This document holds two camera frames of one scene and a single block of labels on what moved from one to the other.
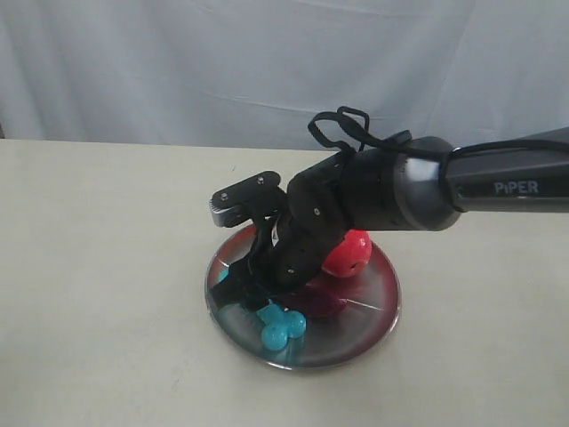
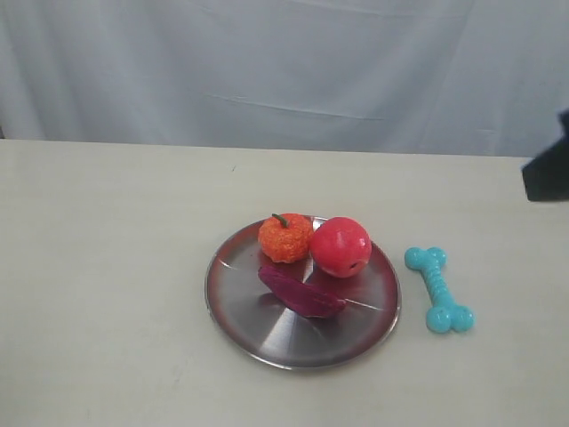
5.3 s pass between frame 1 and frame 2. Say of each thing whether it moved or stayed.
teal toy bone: moved
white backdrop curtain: stayed
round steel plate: stayed
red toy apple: stayed
